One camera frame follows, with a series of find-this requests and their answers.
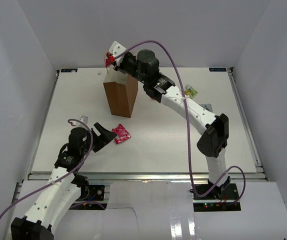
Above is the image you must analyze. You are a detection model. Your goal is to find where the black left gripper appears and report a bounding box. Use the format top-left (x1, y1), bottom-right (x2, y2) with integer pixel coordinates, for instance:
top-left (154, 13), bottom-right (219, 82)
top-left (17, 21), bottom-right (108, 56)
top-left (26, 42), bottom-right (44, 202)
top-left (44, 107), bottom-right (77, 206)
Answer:
top-left (80, 122), bottom-right (117, 156)

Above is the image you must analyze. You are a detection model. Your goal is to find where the red snack packet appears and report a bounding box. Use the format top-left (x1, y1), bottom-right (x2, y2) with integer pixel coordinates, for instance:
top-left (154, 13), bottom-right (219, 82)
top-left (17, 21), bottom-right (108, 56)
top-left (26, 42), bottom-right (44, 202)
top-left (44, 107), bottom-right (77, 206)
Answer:
top-left (112, 124), bottom-right (132, 145)
top-left (105, 52), bottom-right (115, 68)

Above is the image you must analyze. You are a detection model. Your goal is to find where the silver blue snack packet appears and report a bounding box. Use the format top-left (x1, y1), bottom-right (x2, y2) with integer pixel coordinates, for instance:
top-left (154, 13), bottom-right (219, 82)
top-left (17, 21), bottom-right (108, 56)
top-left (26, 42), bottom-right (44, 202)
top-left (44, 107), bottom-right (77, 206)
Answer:
top-left (200, 104), bottom-right (213, 112)

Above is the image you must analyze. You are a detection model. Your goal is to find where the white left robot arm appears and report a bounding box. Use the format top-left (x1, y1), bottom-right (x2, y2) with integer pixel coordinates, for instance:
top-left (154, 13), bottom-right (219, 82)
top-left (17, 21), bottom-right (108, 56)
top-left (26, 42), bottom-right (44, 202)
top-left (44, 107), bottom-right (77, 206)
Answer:
top-left (10, 119), bottom-right (117, 240)

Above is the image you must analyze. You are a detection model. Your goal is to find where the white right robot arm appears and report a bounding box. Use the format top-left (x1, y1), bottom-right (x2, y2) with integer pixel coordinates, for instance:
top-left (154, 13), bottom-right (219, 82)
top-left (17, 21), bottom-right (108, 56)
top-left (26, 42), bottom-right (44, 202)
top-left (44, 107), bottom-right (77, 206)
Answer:
top-left (112, 49), bottom-right (230, 200)

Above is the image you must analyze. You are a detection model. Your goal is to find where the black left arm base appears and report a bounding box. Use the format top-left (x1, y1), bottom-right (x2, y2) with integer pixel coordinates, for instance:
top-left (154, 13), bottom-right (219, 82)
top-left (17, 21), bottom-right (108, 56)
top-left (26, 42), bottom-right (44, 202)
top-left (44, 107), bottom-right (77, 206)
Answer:
top-left (77, 184), bottom-right (105, 201)

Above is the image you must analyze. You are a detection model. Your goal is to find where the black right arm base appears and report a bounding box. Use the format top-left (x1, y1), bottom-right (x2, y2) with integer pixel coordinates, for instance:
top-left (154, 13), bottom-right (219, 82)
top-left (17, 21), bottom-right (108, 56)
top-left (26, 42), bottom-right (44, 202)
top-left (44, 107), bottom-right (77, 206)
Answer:
top-left (189, 183), bottom-right (242, 213)

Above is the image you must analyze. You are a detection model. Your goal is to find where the brown paper bag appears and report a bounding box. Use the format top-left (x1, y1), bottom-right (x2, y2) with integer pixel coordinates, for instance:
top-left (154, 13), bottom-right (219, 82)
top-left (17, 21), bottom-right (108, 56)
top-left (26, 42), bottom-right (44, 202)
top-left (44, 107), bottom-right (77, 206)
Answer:
top-left (103, 65), bottom-right (139, 118)

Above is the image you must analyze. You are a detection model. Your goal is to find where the yellow green snack packet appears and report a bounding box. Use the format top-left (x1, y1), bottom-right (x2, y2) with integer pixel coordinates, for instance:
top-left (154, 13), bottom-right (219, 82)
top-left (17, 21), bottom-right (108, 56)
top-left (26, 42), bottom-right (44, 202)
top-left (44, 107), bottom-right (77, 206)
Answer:
top-left (185, 84), bottom-right (198, 99)

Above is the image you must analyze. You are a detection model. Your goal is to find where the blue label back right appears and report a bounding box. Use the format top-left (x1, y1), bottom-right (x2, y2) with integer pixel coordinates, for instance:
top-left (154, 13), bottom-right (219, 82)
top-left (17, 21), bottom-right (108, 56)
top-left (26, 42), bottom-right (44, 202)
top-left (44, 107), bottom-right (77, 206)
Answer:
top-left (209, 67), bottom-right (227, 72)

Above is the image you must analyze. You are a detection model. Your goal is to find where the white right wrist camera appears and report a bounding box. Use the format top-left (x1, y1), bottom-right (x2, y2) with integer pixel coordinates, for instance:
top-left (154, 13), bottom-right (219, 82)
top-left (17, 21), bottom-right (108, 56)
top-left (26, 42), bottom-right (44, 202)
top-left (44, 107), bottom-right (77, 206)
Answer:
top-left (108, 41), bottom-right (127, 66)

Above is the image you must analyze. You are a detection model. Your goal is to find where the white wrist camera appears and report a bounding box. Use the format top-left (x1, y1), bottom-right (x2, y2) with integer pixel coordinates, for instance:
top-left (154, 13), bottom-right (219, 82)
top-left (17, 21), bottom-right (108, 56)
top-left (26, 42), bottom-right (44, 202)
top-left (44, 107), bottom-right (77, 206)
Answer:
top-left (108, 41), bottom-right (127, 66)
top-left (78, 115), bottom-right (88, 125)

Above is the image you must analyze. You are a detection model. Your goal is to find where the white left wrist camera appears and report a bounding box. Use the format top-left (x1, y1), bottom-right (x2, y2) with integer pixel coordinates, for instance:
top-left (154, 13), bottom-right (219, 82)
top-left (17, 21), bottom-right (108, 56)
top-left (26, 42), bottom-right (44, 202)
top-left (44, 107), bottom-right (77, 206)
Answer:
top-left (78, 115), bottom-right (88, 125)

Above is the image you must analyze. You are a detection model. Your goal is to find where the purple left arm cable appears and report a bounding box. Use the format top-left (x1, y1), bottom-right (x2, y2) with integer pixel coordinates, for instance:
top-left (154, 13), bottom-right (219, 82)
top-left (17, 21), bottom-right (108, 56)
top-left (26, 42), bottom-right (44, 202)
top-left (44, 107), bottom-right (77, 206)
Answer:
top-left (0, 118), bottom-right (107, 240)

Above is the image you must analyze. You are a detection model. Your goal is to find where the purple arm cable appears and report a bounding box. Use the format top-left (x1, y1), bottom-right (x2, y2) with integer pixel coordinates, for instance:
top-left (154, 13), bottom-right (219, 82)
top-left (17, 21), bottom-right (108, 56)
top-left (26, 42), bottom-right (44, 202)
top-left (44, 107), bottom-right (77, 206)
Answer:
top-left (113, 39), bottom-right (246, 206)
top-left (0, 118), bottom-right (107, 240)

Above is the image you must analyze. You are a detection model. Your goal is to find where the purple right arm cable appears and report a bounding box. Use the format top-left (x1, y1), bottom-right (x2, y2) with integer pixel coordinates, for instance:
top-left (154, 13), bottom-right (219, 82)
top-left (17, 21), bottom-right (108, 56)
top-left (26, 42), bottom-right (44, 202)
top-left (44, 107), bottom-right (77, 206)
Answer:
top-left (113, 39), bottom-right (246, 206)

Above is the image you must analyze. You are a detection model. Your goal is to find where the aluminium front rail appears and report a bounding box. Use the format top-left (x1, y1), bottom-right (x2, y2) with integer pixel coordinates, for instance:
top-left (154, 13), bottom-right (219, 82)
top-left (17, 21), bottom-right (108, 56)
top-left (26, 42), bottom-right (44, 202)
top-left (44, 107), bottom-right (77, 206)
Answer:
top-left (28, 172), bottom-right (266, 180)

